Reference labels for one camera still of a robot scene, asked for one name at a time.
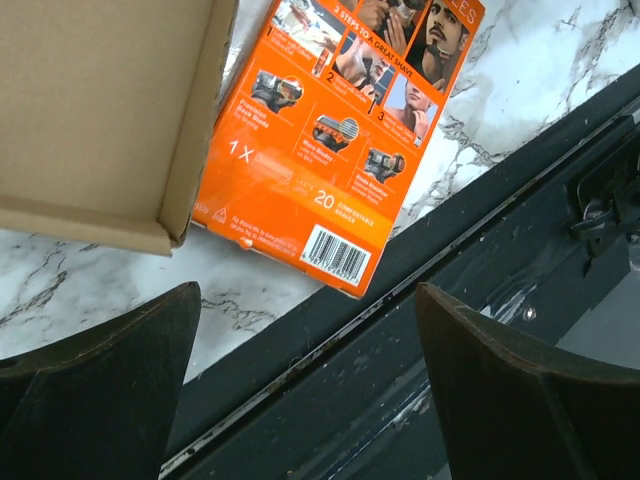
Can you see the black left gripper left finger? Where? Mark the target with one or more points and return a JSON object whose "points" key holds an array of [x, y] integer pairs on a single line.
{"points": [[100, 404]]}

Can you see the brown cardboard box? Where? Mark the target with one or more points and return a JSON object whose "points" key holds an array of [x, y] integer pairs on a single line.
{"points": [[107, 110]]}

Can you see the orange printed box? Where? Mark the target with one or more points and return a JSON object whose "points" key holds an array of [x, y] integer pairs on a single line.
{"points": [[325, 127]]}

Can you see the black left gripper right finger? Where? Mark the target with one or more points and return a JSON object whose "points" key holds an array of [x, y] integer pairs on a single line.
{"points": [[511, 406]]}

